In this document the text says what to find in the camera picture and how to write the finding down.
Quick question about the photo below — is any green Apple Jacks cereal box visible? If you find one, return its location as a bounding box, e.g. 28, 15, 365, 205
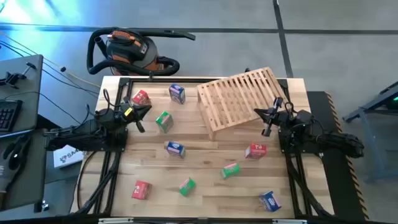
155, 111, 175, 134
178, 177, 197, 197
221, 162, 241, 180

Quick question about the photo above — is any blue Frosted Flakes cereal box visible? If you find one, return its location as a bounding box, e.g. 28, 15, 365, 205
169, 83, 187, 105
165, 141, 187, 159
258, 190, 282, 213

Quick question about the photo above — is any silver metal bracket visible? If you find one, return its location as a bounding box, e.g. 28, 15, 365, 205
98, 217, 135, 224
272, 218, 308, 224

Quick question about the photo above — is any black keyboard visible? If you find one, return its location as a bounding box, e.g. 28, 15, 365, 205
0, 99, 23, 133

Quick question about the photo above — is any black computer mouse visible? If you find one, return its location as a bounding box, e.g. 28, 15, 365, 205
8, 136, 31, 171

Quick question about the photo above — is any black hazard-striped floor mat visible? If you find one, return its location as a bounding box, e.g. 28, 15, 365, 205
306, 90, 370, 222

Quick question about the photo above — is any dark grey desk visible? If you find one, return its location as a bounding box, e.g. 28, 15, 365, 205
0, 54, 44, 138
0, 130, 47, 212

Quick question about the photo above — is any wooden slatted shelf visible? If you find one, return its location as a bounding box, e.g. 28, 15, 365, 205
196, 66, 289, 141

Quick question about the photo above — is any orange and black shop vacuum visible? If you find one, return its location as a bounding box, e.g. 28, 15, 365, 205
105, 29, 165, 75

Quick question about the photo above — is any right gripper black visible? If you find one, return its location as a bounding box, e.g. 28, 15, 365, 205
254, 96, 296, 138

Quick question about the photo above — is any white printed cardboard box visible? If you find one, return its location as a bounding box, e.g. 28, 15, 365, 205
52, 144, 85, 169

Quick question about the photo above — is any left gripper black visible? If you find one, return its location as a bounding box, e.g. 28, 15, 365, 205
115, 96, 152, 134

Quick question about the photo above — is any red Froot Loops cereal box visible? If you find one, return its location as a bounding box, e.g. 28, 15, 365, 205
131, 180, 153, 200
244, 142, 268, 160
131, 89, 152, 106

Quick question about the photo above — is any blue-grey metal stand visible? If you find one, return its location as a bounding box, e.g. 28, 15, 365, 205
341, 81, 398, 183

